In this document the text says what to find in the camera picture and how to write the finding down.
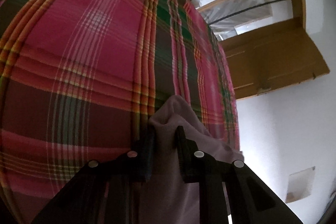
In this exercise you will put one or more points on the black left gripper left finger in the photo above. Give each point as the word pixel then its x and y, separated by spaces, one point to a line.
pixel 98 192

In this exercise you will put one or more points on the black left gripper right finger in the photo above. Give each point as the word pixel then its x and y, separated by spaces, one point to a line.
pixel 228 192

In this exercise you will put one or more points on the purple fleece sweater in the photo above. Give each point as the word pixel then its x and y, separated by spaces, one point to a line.
pixel 165 198

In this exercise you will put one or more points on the wooden door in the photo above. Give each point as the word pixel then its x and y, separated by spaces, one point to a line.
pixel 272 57

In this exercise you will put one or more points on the red green plaid blanket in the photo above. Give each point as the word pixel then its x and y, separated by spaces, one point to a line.
pixel 81 78

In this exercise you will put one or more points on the plastic sheet doorway curtain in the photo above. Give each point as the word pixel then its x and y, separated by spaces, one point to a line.
pixel 235 17

